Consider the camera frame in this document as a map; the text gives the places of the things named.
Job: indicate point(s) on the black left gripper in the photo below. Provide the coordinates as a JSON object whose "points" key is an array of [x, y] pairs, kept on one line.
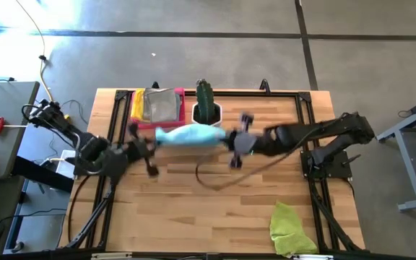
{"points": [[139, 148]]}

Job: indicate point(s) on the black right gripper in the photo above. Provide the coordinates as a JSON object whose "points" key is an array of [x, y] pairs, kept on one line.
{"points": [[246, 142]]}

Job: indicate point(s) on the pink plastic bin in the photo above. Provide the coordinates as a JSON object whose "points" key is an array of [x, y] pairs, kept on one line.
{"points": [[164, 125]]}

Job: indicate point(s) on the yellow microfiber towel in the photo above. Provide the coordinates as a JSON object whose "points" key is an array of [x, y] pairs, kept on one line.
{"points": [[137, 104]]}

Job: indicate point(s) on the grey microfiber towel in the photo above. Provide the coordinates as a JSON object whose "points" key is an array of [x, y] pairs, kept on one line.
{"points": [[163, 106]]}

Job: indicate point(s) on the light blue microfiber towel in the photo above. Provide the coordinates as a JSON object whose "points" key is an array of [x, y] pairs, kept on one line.
{"points": [[190, 135]]}

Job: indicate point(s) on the lime green microfiber towel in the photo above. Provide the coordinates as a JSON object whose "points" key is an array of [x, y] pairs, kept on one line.
{"points": [[291, 231]]}

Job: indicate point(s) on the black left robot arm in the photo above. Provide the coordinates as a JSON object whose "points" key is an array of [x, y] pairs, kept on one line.
{"points": [[96, 155]]}

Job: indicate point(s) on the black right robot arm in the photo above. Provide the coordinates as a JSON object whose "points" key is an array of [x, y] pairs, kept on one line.
{"points": [[320, 130]]}

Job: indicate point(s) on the green cactus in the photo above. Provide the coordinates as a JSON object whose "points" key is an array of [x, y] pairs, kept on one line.
{"points": [[205, 101]]}

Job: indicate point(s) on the black table clamp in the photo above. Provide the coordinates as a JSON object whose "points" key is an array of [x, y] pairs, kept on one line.
{"points": [[264, 86], [155, 85]]}

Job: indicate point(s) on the white power supply box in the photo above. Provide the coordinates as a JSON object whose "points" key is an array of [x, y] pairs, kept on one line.
{"points": [[61, 168]]}

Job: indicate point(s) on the black flat bar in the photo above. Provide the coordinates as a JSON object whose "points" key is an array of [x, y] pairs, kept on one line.
{"points": [[38, 173]]}

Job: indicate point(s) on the dark grey side table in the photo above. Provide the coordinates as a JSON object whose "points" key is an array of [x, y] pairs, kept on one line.
{"points": [[9, 104]]}

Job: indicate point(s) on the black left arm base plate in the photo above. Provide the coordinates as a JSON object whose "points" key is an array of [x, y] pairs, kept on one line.
{"points": [[85, 172]]}

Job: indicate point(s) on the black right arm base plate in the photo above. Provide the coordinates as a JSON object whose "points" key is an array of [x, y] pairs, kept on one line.
{"points": [[338, 169]]}

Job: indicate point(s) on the silver metal bracket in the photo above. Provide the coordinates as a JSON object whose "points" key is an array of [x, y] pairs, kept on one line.
{"points": [[112, 255], [312, 257]]}

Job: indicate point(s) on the grey metal table frame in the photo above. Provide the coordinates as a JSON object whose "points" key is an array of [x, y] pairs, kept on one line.
{"points": [[411, 169]]}

